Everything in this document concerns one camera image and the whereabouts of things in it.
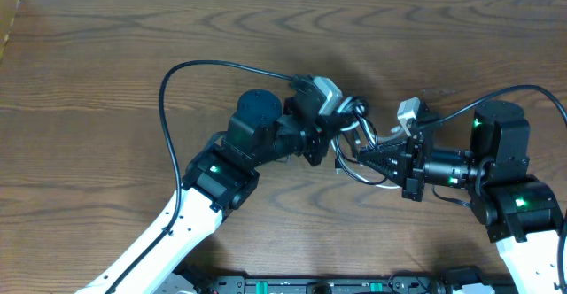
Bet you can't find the white cable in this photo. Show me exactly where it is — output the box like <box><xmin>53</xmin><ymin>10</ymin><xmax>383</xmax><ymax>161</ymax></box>
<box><xmin>331</xmin><ymin>97</ymin><xmax>405</xmax><ymax>190</ymax></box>

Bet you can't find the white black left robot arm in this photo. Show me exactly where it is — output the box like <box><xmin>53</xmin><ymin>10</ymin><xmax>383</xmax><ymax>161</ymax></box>
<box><xmin>82</xmin><ymin>87</ymin><xmax>350</xmax><ymax>293</ymax></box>

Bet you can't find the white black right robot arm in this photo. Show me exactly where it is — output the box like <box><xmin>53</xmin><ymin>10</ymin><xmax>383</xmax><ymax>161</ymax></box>
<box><xmin>356</xmin><ymin>98</ymin><xmax>566</xmax><ymax>293</ymax></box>

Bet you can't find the wooden side panel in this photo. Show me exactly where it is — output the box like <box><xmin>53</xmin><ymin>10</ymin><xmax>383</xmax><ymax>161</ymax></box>
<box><xmin>0</xmin><ymin>0</ymin><xmax>20</xmax><ymax>58</ymax></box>

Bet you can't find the black right camera cable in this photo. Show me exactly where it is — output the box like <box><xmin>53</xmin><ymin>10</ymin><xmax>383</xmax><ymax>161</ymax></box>
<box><xmin>418</xmin><ymin>84</ymin><xmax>567</xmax><ymax>294</ymax></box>

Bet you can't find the black camera cable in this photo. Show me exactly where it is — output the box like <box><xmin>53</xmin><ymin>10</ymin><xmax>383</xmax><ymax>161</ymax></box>
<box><xmin>102</xmin><ymin>59</ymin><xmax>311</xmax><ymax>294</ymax></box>
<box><xmin>418</xmin><ymin>84</ymin><xmax>567</xmax><ymax>294</ymax></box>

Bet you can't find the black left camera cable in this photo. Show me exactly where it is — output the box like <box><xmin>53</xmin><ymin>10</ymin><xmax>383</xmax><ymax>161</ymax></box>
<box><xmin>102</xmin><ymin>59</ymin><xmax>311</xmax><ymax>294</ymax></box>

